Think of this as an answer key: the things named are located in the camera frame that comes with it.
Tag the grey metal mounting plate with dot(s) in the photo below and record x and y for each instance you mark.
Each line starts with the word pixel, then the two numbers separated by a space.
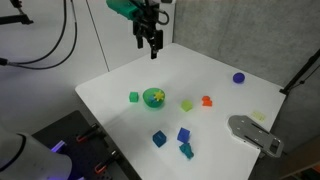
pixel 251 131

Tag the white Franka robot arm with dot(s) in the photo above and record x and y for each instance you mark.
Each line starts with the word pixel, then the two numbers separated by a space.
pixel 30 156

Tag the teal block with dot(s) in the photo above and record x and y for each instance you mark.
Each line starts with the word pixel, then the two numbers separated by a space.
pixel 186 150

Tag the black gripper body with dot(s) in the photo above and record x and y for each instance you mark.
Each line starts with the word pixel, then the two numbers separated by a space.
pixel 148 28

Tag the pale yellow sticky note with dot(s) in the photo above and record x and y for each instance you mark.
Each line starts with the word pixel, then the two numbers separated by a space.
pixel 258 116

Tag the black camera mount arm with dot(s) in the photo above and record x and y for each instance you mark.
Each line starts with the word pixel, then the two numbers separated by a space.
pixel 15 20

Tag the small blue toy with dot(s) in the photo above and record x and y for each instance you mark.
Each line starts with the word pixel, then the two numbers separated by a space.
pixel 152 99

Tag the green cube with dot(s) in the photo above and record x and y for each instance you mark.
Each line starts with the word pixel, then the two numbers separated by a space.
pixel 133 97

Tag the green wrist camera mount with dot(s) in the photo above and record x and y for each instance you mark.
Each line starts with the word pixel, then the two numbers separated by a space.
pixel 123 8

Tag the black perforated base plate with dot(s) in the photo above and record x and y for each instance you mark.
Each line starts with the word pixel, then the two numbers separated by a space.
pixel 83 156

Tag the red black clamp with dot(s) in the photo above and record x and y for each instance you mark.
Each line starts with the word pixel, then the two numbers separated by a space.
pixel 106 162
pixel 87 133

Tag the yellow star toy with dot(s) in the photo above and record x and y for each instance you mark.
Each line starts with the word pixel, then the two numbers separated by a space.
pixel 159 95

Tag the purple ball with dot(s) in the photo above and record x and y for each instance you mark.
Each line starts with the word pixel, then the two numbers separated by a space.
pixel 238 78

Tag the orange toy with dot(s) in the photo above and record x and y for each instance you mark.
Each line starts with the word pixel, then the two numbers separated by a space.
pixel 206 101

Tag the bright blue cube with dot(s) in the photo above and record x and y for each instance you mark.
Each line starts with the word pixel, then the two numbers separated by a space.
pixel 183 134

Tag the black tripod pole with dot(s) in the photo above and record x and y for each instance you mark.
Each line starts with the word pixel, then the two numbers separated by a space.
pixel 300 74

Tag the dark blue cube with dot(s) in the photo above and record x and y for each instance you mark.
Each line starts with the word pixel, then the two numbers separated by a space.
pixel 159 138

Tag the green plastic bowl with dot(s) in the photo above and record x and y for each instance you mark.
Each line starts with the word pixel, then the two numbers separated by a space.
pixel 153 100

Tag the lime yellow cube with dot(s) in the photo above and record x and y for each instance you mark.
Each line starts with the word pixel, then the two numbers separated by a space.
pixel 186 105

